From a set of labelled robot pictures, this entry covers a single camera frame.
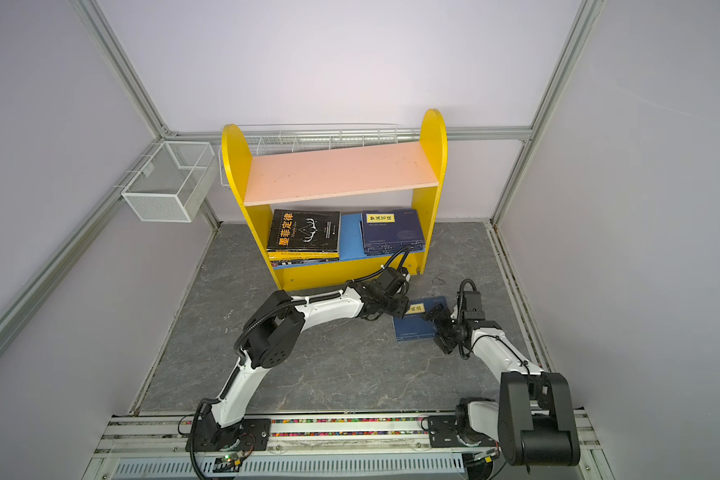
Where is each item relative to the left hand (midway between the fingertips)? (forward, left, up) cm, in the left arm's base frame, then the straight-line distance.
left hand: (408, 310), depth 93 cm
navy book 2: (-5, -1, -1) cm, 5 cm away
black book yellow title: (+19, +30, +19) cm, 40 cm away
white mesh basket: (+38, +73, +24) cm, 86 cm away
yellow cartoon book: (+12, +31, +16) cm, 37 cm away
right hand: (-6, -5, +1) cm, 8 cm away
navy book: (+21, +5, +14) cm, 26 cm away
